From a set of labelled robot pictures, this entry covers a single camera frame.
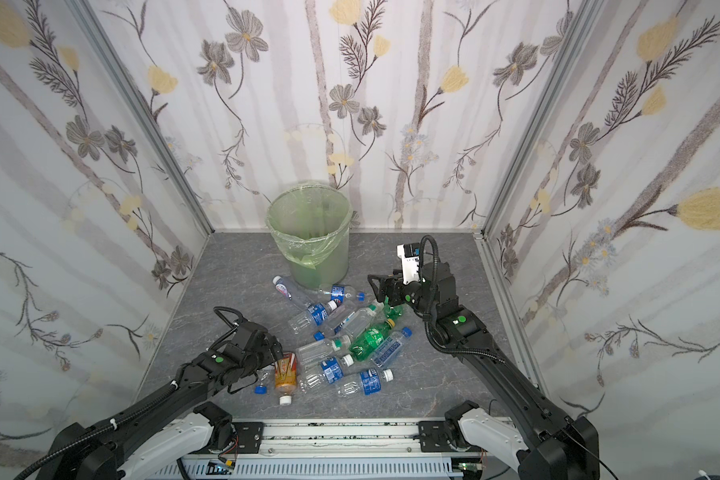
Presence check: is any clear bottle green ring grey cap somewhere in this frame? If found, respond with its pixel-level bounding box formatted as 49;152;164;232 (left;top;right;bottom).
334;303;380;340

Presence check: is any orange tea bottle white cap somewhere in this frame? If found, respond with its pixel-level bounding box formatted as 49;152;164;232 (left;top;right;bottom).
274;352;298;406

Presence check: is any clear bottle white cap green band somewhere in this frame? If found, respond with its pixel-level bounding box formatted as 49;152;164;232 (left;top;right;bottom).
296;335;351;369

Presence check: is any clear bottle blue cap small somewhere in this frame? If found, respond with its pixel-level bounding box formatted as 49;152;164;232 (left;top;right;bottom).
370;327;413;369

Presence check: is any clear bottle purple label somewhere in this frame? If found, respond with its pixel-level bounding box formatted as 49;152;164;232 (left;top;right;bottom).
272;275;314;310

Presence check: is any clear bottle blue label bottom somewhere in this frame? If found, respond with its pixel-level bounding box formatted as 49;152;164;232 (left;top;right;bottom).
336;368;394;397

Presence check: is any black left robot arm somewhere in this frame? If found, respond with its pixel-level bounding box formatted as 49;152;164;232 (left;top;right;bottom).
18;315;283;479

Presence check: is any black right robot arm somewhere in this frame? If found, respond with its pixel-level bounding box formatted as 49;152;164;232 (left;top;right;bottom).
367;235;601;479

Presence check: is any mesh waste bin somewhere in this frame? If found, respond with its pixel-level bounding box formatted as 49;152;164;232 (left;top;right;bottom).
266;183;353;289

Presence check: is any green plastic bin liner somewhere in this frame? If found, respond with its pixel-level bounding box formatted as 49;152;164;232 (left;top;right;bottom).
266;182;353;269

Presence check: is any clear bottle blue cap long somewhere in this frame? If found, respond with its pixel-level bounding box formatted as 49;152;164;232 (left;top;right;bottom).
313;300;360;340

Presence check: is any clear bottle blue cap pepsi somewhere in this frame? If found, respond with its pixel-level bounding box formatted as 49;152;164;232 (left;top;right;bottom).
317;284;366;303

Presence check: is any clear bottle blue label white cap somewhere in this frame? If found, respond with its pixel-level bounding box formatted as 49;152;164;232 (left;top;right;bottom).
287;300;340;334

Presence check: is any left corner aluminium profile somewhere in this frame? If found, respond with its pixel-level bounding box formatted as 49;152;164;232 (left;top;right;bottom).
65;0;215;236

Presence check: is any corner aluminium profile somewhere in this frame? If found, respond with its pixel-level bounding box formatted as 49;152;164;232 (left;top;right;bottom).
479;0;605;239
65;0;215;236

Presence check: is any right corner aluminium profile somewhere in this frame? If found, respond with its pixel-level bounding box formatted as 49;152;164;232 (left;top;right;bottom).
479;0;605;239

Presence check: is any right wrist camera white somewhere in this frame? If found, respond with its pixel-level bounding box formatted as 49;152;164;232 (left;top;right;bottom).
397;242;421;285

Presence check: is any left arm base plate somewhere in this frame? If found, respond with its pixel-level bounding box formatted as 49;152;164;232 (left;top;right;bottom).
215;422;265;455

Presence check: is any aluminium mounting rail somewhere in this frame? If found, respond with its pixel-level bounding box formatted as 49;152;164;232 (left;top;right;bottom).
235;409;531;461

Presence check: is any white slotted cable duct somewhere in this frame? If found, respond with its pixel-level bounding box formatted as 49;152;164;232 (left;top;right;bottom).
184;458;464;479

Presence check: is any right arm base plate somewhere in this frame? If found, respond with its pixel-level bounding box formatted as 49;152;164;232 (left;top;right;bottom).
416;420;477;453

